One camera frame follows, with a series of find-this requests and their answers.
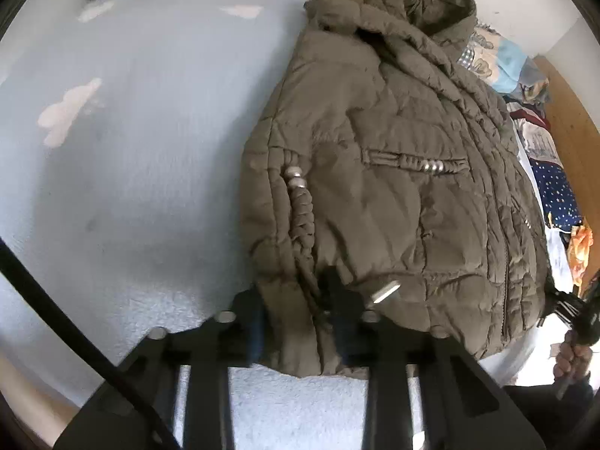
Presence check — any person's right hand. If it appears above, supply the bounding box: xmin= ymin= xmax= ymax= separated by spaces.
xmin=553 ymin=330 xmax=593 ymax=381

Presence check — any wooden headboard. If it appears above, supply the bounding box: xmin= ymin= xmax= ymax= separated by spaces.
xmin=534 ymin=56 xmax=599 ymax=285

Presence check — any olive green puffer jacket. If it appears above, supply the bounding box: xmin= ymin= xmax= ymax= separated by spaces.
xmin=240 ymin=0 xmax=551 ymax=377

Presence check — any light blue fleece bed cover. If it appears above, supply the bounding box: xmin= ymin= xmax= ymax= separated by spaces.
xmin=1 ymin=0 xmax=362 ymax=449

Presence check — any striped and starry blue pillow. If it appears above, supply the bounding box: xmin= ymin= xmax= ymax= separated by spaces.
xmin=504 ymin=97 xmax=583 ymax=234

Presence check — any orange yellow cloth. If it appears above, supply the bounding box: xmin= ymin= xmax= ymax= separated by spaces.
xmin=567 ymin=223 xmax=594 ymax=288

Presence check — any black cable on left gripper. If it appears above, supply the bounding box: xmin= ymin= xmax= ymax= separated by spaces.
xmin=0 ymin=237 xmax=182 ymax=450

